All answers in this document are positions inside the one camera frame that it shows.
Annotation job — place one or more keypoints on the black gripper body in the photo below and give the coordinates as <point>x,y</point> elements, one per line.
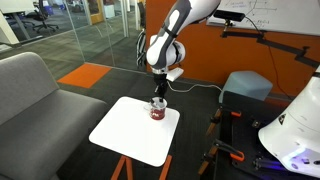
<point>160,83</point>

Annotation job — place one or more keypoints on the red and white mug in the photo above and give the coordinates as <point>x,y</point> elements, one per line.
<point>157,113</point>

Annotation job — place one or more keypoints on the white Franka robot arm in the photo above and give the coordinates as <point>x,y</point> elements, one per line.
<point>293,133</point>

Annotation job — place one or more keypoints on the black and white striped chair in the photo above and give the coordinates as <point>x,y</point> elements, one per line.
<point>141,40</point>

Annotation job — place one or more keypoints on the orange and black clamp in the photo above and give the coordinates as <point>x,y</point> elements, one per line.
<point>230,151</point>
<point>216,120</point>

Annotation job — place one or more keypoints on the orange table leg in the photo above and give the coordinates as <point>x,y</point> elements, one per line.
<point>124,168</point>
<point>166,168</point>

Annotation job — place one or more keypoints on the blue-grey ottoman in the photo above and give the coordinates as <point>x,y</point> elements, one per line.
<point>245,85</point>

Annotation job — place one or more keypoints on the wooden door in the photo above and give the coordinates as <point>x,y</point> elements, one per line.
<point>96,11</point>

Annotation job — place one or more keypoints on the grey fabric sofa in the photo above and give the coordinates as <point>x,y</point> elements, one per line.
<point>36,126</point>

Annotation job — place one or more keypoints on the black office chair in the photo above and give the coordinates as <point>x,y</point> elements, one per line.
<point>43,15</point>

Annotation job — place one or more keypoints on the white whiteboard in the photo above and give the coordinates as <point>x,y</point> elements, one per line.
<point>286,15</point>

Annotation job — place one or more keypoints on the white office desk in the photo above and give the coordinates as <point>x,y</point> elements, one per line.
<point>13,13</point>

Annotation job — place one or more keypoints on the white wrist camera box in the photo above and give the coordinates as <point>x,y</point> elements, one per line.
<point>175,74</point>

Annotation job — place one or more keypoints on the glass partition wall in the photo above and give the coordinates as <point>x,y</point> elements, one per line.
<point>100,36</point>

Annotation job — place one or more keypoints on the black stereo camera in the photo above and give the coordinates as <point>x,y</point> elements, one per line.
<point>230,15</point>

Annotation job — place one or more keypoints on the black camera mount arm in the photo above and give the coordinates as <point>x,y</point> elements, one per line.
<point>280,46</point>

